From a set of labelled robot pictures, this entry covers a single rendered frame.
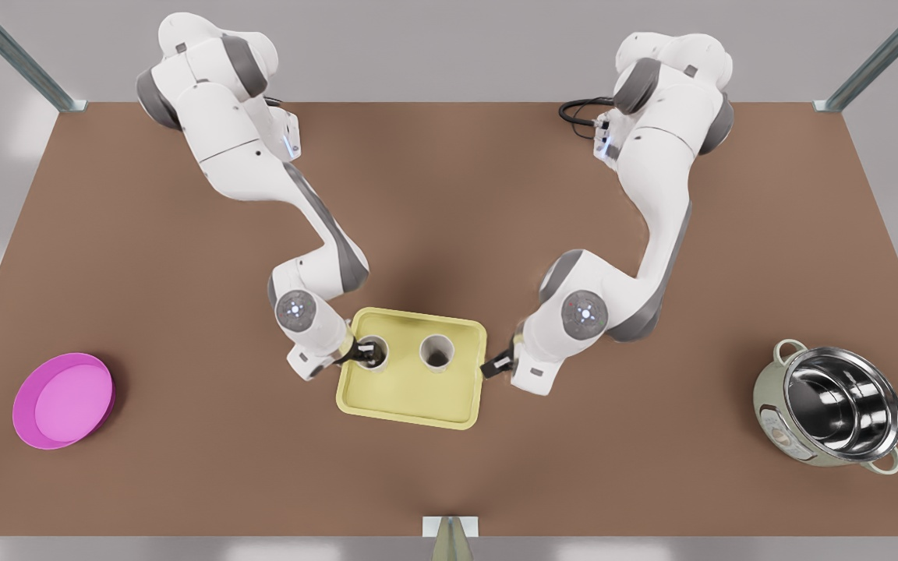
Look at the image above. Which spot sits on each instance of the steel pot with pale shell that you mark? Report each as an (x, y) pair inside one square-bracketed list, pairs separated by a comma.
[(839, 405)]

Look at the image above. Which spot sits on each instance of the silver frame post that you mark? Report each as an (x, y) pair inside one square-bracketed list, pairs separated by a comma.
[(450, 538), (20, 62), (878, 58)]

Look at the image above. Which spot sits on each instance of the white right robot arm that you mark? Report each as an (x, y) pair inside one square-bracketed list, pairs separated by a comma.
[(231, 148)]

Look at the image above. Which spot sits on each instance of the pink round bowl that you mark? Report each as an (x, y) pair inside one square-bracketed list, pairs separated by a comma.
[(63, 401)]

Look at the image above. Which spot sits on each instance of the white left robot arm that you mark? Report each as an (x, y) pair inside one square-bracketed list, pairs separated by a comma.
[(655, 156)]

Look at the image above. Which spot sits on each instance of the white IKEA cup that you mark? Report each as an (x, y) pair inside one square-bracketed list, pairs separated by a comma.
[(437, 352), (377, 366)]

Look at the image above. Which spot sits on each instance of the pale yellow tray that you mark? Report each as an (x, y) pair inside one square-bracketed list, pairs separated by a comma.
[(410, 397)]

